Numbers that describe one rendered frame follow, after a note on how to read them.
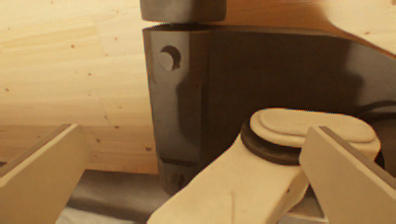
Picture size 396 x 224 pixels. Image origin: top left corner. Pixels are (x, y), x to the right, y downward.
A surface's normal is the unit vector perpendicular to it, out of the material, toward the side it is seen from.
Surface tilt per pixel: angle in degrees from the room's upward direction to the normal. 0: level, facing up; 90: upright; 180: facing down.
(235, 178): 90
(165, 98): 0
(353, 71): 0
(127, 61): 0
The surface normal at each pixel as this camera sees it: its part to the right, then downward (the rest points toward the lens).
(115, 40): -0.21, 0.47
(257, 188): 0.00, -0.88
